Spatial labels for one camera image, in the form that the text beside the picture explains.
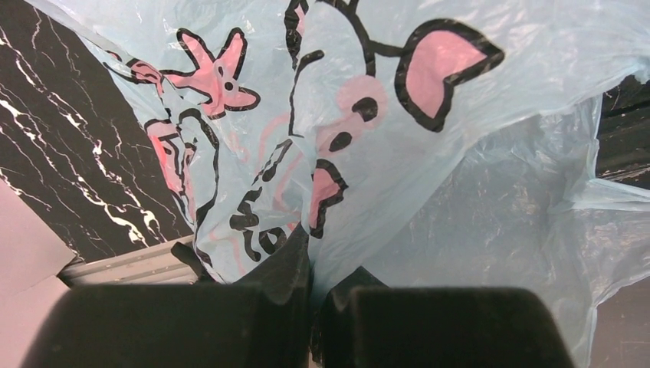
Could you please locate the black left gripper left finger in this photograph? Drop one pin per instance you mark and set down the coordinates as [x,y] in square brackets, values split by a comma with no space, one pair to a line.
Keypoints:
[262,320]

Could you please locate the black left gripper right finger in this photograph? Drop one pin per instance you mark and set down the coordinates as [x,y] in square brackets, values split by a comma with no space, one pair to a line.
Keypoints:
[365,323]

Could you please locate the light blue printed plastic bag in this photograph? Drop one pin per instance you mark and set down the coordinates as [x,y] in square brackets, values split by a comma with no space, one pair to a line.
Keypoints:
[434,143]

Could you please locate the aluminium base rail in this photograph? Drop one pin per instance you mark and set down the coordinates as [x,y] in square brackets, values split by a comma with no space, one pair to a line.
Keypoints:
[153,265]

